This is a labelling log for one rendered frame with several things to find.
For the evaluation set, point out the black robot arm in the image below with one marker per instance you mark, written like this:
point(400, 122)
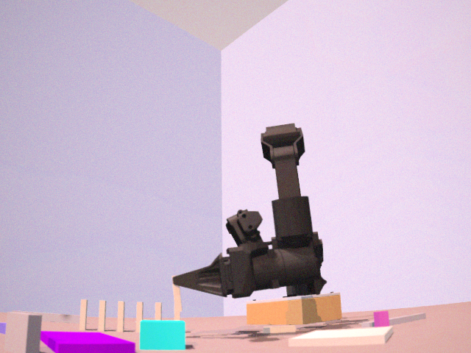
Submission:
point(301, 249)

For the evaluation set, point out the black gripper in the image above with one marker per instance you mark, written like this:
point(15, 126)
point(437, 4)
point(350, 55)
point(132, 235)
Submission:
point(239, 274)

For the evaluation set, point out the cyan rectangular block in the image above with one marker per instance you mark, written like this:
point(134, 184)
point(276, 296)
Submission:
point(158, 335)

